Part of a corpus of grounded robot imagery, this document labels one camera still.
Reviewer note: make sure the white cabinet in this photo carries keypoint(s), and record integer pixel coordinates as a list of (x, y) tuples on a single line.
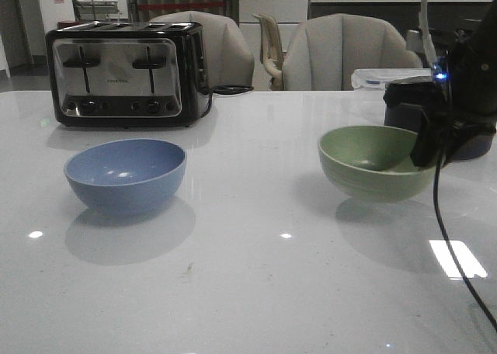
[(287, 13)]

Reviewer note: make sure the green bowl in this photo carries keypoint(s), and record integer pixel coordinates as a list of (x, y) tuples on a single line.
[(373, 163)]

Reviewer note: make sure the cream office chair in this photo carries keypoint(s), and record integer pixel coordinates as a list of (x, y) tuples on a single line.
[(271, 50)]

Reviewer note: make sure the clear plastic container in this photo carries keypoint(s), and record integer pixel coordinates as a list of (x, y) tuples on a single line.
[(381, 78)]

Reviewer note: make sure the dark blue pot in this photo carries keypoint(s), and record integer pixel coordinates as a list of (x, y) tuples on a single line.
[(409, 118)]

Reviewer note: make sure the left beige chair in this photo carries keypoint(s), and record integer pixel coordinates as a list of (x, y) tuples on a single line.
[(228, 58)]

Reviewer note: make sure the black and chrome toaster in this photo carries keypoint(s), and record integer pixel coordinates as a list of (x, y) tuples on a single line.
[(106, 74)]

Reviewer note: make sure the right beige chair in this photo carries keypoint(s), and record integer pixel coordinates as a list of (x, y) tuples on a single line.
[(325, 51)]

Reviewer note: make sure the blue bowl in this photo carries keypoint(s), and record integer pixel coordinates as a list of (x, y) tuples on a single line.
[(128, 177)]

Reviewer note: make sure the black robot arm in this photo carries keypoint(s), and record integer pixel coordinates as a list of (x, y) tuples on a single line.
[(455, 65)]

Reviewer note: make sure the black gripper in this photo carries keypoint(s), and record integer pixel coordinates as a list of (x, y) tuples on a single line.
[(455, 107)]

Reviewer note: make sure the beige chair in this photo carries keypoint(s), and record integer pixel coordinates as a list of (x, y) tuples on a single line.
[(325, 51), (228, 58)]

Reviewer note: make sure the metal cart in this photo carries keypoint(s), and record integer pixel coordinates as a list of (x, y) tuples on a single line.
[(90, 10)]

